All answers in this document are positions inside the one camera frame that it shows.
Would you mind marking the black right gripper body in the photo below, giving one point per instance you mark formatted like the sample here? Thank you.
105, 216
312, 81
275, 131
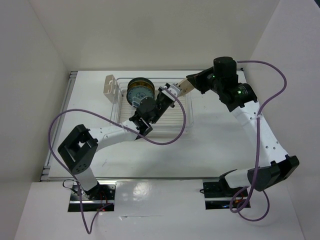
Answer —
214, 84

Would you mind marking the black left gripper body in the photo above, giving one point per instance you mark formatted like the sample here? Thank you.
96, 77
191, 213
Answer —
162, 105

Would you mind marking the beige plate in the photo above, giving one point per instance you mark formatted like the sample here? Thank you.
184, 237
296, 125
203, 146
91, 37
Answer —
185, 87

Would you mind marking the teal blue floral plate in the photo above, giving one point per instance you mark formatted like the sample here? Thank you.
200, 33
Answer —
135, 95
139, 81

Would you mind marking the yellow patterned plate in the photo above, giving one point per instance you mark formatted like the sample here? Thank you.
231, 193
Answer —
152, 89

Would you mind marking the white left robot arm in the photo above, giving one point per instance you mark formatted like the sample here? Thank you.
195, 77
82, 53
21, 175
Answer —
79, 147

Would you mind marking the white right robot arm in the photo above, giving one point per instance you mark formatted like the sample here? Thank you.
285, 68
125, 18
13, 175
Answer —
273, 164

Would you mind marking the beige cutlery holder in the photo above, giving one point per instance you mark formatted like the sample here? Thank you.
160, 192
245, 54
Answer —
111, 88

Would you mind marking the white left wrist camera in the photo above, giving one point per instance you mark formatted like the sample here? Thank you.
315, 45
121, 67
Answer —
172, 91

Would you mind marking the white wire dish rack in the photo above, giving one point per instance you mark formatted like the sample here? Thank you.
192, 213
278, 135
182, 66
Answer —
169, 124

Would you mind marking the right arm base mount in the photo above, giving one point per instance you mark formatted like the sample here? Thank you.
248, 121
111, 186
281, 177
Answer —
215, 198

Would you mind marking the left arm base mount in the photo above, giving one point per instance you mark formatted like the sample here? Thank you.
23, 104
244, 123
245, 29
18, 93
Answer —
104, 197

